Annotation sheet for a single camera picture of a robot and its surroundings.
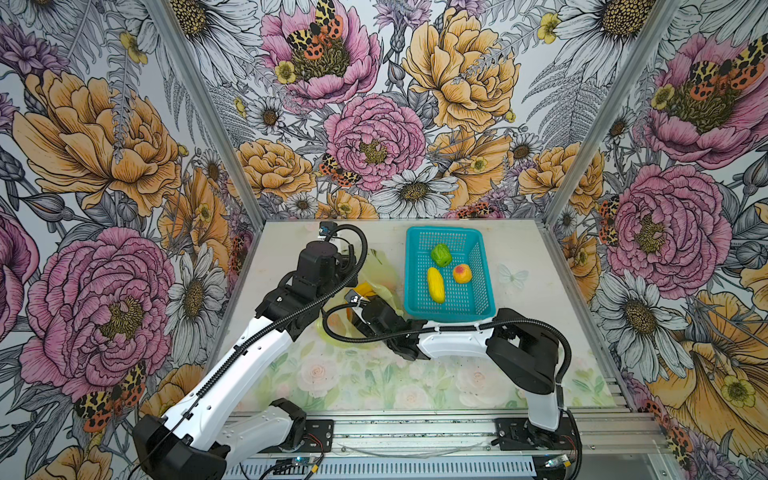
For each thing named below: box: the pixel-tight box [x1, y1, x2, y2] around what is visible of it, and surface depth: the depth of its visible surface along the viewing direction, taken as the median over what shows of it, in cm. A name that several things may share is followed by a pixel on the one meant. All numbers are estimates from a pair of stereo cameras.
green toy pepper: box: [431, 243, 452, 267], surface depth 107 cm
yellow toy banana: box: [427, 267, 445, 303], surface depth 101 cm
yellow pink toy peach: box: [454, 264, 473, 284], surface depth 102 cm
